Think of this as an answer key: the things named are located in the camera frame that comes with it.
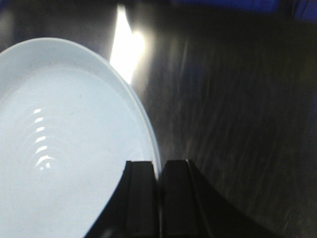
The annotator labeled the light blue plate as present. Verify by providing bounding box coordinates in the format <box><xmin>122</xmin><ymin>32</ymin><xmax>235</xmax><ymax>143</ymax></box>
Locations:
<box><xmin>0</xmin><ymin>38</ymin><xmax>161</xmax><ymax>238</ymax></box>

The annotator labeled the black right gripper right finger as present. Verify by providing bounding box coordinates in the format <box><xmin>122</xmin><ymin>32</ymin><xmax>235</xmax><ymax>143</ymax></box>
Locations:
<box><xmin>161</xmin><ymin>160</ymin><xmax>275</xmax><ymax>238</ymax></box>

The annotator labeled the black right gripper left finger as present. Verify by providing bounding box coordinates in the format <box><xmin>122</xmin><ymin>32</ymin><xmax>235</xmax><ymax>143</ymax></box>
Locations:
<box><xmin>88</xmin><ymin>161</ymin><xmax>159</xmax><ymax>238</ymax></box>

